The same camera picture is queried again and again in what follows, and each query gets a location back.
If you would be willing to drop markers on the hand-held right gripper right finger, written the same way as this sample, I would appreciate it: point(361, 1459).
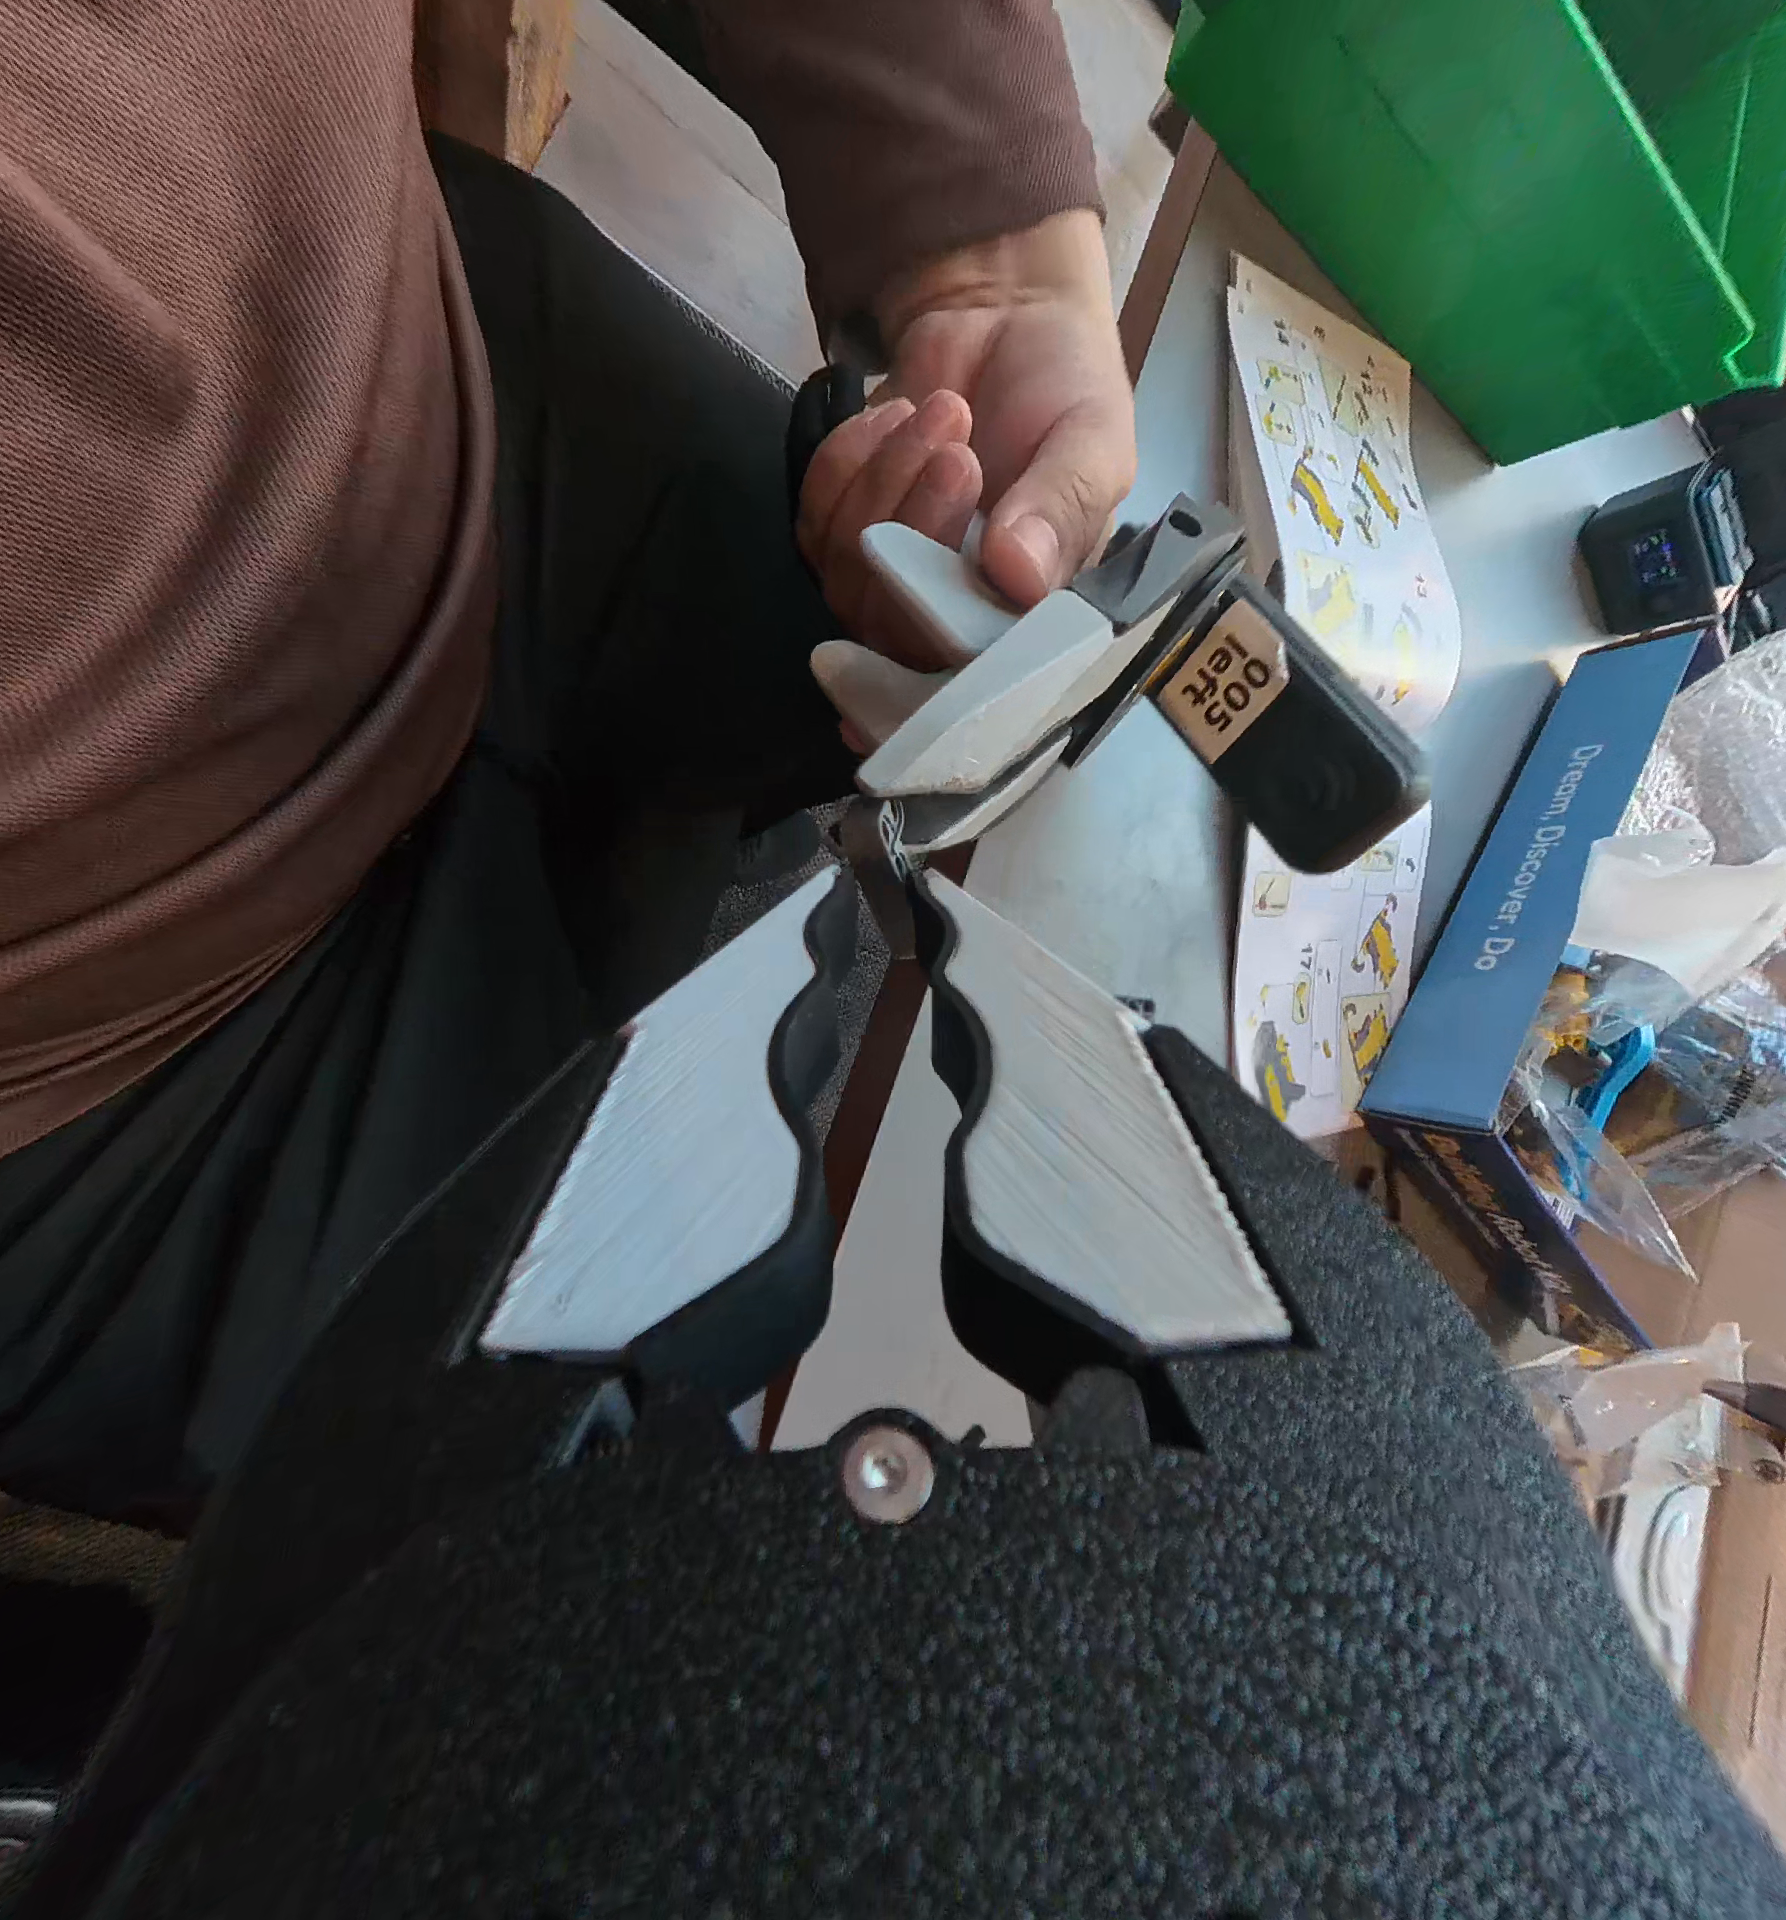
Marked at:
point(1118, 1184)

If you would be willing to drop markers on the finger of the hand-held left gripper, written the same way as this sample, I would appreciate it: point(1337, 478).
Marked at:
point(997, 706)
point(982, 809)

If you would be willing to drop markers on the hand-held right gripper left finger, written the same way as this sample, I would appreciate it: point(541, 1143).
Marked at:
point(669, 1184)

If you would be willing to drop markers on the dark grey L-shaped beam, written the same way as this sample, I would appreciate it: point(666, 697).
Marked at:
point(882, 856)

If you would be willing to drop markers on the person's left forearm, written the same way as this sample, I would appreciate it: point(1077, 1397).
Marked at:
point(909, 136)

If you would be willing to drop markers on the grey desk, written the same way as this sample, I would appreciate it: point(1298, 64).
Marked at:
point(1133, 871)

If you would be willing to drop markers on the person's left hand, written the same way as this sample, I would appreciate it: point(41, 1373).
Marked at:
point(1026, 391)

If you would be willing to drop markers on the dark blue cardboard box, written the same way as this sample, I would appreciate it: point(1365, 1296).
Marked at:
point(1522, 901)

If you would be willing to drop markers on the open instruction booklet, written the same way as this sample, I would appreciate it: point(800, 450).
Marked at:
point(1342, 450)

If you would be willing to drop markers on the black power station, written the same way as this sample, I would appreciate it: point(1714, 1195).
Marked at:
point(1657, 555)

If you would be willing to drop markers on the white opaque plastic bag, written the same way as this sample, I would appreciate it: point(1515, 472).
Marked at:
point(1704, 901)

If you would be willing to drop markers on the light blue plastic part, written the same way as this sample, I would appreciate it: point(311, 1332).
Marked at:
point(1612, 1050)

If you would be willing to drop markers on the bubble wrap sheet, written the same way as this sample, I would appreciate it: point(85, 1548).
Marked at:
point(1748, 722)

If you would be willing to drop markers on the person's legs in black pants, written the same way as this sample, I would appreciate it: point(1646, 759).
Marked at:
point(534, 752)

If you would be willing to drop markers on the large clear plastic bag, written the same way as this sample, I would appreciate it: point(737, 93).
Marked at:
point(1733, 1081)

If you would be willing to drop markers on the green plastic bin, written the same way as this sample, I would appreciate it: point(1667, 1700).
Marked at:
point(1463, 210)

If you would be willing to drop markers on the person's brown sweater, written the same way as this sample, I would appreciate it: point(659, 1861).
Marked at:
point(158, 525)

